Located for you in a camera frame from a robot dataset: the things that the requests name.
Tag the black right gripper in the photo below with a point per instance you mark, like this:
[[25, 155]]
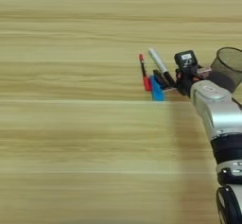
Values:
[[186, 82]]

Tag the black marker red cap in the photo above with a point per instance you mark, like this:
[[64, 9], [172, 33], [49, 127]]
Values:
[[146, 84]]

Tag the blue cylinder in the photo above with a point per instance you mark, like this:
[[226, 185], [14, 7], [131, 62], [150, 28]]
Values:
[[157, 94]]

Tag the silver marker black cap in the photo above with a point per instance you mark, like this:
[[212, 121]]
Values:
[[157, 60]]

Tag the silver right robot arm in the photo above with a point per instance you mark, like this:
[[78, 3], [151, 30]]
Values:
[[217, 111]]

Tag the small black box white label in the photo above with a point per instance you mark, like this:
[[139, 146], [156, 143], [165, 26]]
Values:
[[186, 60]]

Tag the black mesh pen cup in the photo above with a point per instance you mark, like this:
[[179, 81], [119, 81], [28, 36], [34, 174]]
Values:
[[231, 60]]

